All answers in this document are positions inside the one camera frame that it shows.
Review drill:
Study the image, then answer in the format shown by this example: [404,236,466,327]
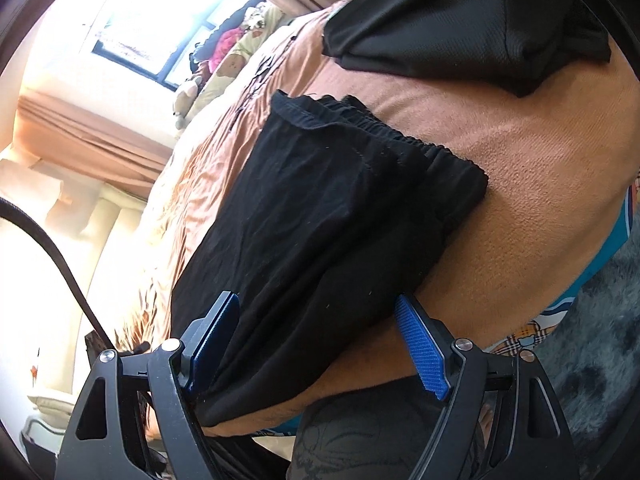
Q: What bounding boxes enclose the orange curtain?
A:
[15,95,176,201]

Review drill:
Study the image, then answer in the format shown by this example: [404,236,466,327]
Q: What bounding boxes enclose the orange blanket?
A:
[112,0,640,441]

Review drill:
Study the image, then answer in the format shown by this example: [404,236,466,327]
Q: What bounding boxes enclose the black mesh garment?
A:
[321,0,613,98]

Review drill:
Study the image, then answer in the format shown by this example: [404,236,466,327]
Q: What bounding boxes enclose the beige plush bear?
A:
[172,77,206,131]

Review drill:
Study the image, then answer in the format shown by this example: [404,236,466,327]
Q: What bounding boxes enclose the black braided cable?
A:
[0,197,118,353]

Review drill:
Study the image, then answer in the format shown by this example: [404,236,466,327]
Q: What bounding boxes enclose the white wall unit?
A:
[0,155,66,201]

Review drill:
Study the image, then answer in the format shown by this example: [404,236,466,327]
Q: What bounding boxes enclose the dark wooden box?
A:
[86,331,115,357]

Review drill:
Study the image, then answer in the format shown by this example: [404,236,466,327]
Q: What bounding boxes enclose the grey shaggy rug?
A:
[480,240,640,480]

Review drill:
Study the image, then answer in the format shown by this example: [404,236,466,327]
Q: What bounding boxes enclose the black pants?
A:
[170,89,490,428]

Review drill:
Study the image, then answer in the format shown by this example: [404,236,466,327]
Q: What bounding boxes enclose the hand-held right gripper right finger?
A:
[394,294,583,480]

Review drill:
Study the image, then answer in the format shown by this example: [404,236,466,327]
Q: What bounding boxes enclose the cream bear print pillow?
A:
[197,30,273,111]

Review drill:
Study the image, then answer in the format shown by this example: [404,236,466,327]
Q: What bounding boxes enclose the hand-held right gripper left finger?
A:
[55,290,242,480]

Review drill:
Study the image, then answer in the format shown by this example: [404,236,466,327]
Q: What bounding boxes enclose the white cushioned chair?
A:
[22,390,78,443]

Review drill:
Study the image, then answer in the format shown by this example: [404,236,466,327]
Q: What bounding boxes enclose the cream padded headboard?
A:
[82,180,166,346]

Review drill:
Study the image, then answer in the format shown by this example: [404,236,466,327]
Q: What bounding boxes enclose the pile of pink black clothes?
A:
[192,0,273,73]

